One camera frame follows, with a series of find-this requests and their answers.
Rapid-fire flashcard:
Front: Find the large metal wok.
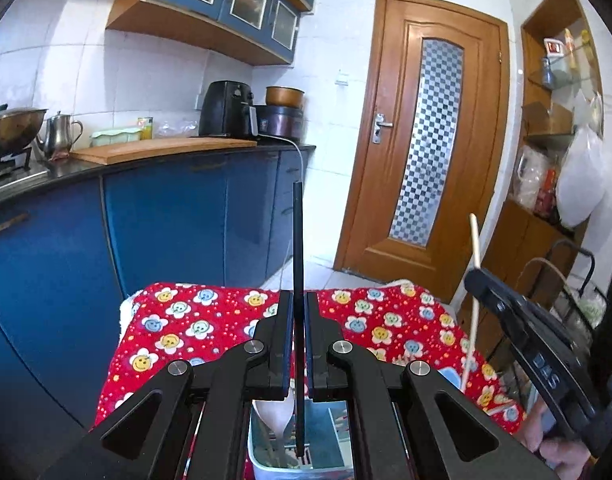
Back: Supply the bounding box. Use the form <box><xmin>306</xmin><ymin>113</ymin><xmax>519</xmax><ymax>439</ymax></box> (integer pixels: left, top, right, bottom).
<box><xmin>0</xmin><ymin>104</ymin><xmax>49</xmax><ymax>161</ymax></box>

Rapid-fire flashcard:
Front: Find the white padded under cloth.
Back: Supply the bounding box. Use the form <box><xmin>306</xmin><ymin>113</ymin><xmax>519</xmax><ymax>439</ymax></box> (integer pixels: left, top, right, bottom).
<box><xmin>116</xmin><ymin>287</ymin><xmax>152</xmax><ymax>343</ymax></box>

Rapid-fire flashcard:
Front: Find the metal kettle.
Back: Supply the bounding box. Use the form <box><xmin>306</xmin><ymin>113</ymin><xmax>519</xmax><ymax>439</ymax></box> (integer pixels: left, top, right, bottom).
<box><xmin>35</xmin><ymin>111</ymin><xmax>84</xmax><ymax>161</ymax></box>

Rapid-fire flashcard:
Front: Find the wooden storage shelf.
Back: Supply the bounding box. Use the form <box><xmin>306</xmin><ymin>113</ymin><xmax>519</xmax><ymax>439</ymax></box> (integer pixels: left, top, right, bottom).
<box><xmin>478</xmin><ymin>0</ymin><xmax>609</xmax><ymax>371</ymax></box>

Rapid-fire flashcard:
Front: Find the black chopstick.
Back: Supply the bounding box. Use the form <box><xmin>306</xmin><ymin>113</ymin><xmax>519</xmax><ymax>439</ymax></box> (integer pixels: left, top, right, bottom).
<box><xmin>292</xmin><ymin>181</ymin><xmax>308</xmax><ymax>457</ymax></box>

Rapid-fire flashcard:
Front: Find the copper coloured pot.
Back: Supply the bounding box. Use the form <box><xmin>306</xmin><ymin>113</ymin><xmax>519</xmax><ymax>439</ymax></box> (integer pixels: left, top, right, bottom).
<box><xmin>265</xmin><ymin>86</ymin><xmax>306</xmax><ymax>109</ymax></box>

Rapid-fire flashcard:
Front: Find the light blue utensil box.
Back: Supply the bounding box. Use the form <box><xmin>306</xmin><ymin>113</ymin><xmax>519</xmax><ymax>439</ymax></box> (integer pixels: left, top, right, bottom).
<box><xmin>247</xmin><ymin>400</ymin><xmax>358</xmax><ymax>480</ymax></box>

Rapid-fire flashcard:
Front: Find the metal door handle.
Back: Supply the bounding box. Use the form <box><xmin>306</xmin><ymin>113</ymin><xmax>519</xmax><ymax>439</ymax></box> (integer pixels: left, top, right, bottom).
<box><xmin>372</xmin><ymin>111</ymin><xmax>394</xmax><ymax>146</ymax></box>

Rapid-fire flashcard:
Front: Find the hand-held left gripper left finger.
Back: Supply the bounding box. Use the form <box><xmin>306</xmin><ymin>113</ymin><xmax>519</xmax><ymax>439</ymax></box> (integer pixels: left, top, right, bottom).
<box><xmin>38</xmin><ymin>290</ymin><xmax>295</xmax><ymax>480</ymax></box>

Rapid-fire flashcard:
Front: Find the dark rice cooker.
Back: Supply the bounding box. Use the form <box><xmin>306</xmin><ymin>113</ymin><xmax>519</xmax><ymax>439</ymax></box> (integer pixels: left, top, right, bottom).
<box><xmin>255</xmin><ymin>105</ymin><xmax>305</xmax><ymax>142</ymax></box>

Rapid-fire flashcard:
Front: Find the red sauce packet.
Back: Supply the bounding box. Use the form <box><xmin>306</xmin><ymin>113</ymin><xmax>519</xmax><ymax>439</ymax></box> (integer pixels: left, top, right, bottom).
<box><xmin>535</xmin><ymin>170</ymin><xmax>557</xmax><ymax>218</ymax></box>

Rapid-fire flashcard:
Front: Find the white plastic bag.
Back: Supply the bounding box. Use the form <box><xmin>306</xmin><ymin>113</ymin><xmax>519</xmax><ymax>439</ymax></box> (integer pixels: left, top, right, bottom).
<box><xmin>556</xmin><ymin>127</ymin><xmax>607</xmax><ymax>228</ymax></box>

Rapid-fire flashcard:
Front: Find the clear crumpled food bag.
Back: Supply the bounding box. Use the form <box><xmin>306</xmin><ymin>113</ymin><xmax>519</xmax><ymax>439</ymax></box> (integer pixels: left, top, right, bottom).
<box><xmin>155</xmin><ymin>119</ymin><xmax>201</xmax><ymax>139</ymax></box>

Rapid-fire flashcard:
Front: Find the cardboard box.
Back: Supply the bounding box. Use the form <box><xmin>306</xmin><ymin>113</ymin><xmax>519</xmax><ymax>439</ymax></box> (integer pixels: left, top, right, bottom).
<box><xmin>523</xmin><ymin>102</ymin><xmax>572</xmax><ymax>136</ymax></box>

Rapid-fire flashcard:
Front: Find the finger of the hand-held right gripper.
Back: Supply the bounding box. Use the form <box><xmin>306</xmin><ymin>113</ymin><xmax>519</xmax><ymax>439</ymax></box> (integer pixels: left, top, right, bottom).
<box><xmin>463</xmin><ymin>267</ymin><xmax>538</xmax><ymax>347</ymax></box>

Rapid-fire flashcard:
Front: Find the wooden chopstick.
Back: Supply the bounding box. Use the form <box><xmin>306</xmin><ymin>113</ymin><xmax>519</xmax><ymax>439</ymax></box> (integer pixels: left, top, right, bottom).
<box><xmin>460</xmin><ymin>213</ymin><xmax>483</xmax><ymax>392</ymax></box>

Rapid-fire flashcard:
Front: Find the wooden door with glass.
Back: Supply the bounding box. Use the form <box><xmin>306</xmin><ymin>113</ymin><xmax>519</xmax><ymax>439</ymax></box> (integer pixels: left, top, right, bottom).
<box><xmin>333</xmin><ymin>0</ymin><xmax>512</xmax><ymax>305</ymax></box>

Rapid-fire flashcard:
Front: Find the clear plastic bag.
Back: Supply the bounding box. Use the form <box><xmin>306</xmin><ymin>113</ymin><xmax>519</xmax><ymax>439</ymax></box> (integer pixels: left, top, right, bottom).
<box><xmin>566</xmin><ymin>280</ymin><xmax>609</xmax><ymax>331</ymax></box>

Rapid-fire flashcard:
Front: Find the yellow bottle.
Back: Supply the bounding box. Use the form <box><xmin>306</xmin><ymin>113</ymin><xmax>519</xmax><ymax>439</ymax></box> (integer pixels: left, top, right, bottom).
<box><xmin>563</xmin><ymin>29</ymin><xmax>577</xmax><ymax>71</ymax></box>

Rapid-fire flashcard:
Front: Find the beige plastic spoon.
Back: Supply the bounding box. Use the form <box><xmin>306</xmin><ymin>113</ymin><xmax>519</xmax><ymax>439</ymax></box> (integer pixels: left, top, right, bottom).
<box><xmin>253</xmin><ymin>400</ymin><xmax>294</xmax><ymax>466</ymax></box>

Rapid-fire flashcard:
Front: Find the black air fryer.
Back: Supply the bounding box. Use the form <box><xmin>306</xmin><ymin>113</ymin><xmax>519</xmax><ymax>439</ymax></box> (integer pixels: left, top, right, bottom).
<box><xmin>198</xmin><ymin>80</ymin><xmax>261</xmax><ymax>138</ymax></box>

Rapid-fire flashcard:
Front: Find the bag of white packets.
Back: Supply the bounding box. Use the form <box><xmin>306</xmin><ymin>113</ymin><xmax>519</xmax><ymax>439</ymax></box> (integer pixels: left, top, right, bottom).
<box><xmin>513</xmin><ymin>147</ymin><xmax>552</xmax><ymax>211</ymax></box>

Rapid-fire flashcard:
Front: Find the white power cable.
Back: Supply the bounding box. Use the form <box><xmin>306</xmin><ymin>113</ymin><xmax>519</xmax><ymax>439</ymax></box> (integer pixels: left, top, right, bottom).
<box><xmin>258</xmin><ymin>133</ymin><xmax>306</xmax><ymax>291</ymax></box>

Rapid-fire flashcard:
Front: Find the blue kitchen base cabinet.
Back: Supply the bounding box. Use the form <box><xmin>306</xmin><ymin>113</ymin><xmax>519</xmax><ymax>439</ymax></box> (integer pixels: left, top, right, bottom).
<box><xmin>0</xmin><ymin>142</ymin><xmax>317</xmax><ymax>480</ymax></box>

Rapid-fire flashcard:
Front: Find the blue wooden wall cabinet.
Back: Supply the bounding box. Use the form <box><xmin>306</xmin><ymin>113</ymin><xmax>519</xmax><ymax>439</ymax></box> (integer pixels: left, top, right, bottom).
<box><xmin>106</xmin><ymin>0</ymin><xmax>323</xmax><ymax>67</ymax></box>

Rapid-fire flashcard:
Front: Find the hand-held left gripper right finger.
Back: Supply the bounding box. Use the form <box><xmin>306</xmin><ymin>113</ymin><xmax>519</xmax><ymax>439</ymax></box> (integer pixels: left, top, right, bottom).
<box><xmin>305</xmin><ymin>291</ymin><xmax>562</xmax><ymax>480</ymax></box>

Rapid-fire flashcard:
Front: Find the wooden cutting board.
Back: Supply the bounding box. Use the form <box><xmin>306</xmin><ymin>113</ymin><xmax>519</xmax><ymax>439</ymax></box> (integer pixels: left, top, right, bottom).
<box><xmin>70</xmin><ymin>137</ymin><xmax>258</xmax><ymax>166</ymax></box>

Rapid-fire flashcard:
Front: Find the red smiley flower tablecloth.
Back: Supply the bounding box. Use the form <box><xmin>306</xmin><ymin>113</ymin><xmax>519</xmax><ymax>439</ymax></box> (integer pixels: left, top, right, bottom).
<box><xmin>93</xmin><ymin>281</ymin><xmax>527</xmax><ymax>480</ymax></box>

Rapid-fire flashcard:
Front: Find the pale green container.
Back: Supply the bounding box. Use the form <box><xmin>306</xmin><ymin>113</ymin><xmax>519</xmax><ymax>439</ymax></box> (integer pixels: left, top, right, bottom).
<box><xmin>89</xmin><ymin>127</ymin><xmax>143</xmax><ymax>148</ymax></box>

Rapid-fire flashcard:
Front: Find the black metal rack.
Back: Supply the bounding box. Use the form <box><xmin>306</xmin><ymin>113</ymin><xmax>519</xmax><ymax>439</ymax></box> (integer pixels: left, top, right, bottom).
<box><xmin>488</xmin><ymin>239</ymin><xmax>612</xmax><ymax>411</ymax></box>

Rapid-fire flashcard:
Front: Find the gas stove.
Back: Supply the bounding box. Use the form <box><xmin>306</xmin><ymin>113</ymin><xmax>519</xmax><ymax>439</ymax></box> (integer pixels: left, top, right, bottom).
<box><xmin>0</xmin><ymin>150</ymin><xmax>49</xmax><ymax>196</ymax></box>

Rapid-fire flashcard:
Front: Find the person's right hand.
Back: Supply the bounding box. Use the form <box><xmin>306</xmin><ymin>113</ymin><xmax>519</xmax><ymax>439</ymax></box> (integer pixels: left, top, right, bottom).
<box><xmin>523</xmin><ymin>400</ymin><xmax>599</xmax><ymax>480</ymax></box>

